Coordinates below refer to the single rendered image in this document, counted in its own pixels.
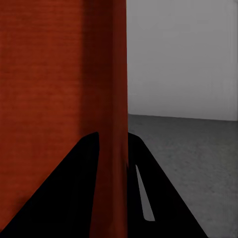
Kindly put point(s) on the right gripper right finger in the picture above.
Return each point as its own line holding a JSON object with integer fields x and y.
{"x": 173, "y": 219}

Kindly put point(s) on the storage box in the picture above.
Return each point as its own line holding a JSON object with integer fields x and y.
{"x": 63, "y": 75}

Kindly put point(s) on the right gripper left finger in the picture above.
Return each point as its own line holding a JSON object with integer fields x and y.
{"x": 62, "y": 206}

